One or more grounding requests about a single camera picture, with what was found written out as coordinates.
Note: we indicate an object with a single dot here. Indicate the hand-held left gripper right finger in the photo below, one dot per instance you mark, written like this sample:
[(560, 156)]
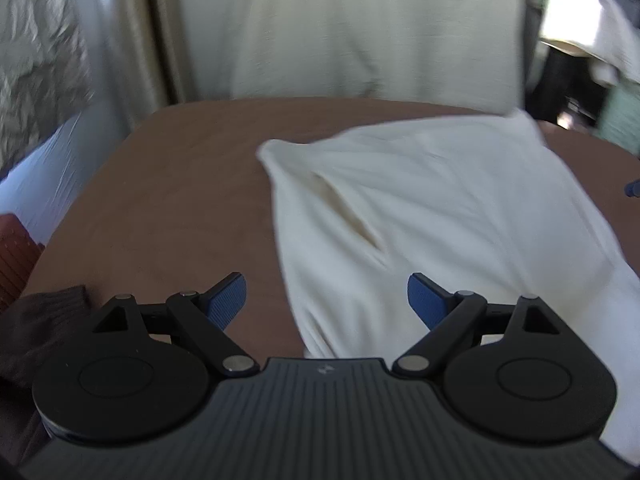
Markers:
[(425, 300)]

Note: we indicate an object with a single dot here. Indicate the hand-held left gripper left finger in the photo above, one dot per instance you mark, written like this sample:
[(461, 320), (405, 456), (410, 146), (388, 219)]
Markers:
[(227, 302)]

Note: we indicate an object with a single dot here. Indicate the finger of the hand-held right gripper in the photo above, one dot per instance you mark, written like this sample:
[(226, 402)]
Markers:
[(634, 188)]

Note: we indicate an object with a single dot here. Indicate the cream fleece zip jacket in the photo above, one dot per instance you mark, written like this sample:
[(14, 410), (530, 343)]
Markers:
[(450, 200)]

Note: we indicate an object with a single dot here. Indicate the mint green shirt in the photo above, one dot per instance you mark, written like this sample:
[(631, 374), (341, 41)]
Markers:
[(622, 115)]

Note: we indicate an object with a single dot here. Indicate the white puffer jacket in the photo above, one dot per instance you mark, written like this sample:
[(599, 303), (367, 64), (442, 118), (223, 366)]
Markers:
[(575, 10)]

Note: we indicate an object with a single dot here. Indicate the dark brown knit sweater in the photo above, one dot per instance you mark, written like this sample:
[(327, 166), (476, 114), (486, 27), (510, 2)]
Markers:
[(35, 330)]

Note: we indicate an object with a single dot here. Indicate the reddish brown box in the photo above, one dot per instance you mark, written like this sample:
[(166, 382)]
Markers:
[(15, 260)]

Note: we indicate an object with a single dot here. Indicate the beige satin curtain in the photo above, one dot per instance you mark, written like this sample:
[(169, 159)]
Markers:
[(150, 35)]

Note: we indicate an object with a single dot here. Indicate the crinkled silver foil sheet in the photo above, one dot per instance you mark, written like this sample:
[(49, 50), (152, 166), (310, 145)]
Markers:
[(35, 60)]

